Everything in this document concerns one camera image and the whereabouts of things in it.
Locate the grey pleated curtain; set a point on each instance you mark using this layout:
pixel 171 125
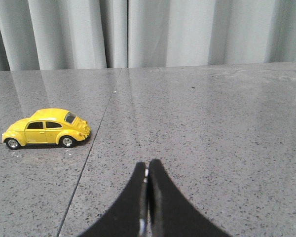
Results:
pixel 91 34

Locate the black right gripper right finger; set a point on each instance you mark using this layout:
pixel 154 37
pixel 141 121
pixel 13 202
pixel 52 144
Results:
pixel 171 213

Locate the yellow toy beetle car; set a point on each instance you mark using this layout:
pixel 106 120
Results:
pixel 47 126

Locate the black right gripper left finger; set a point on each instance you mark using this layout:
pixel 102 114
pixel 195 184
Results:
pixel 127 217

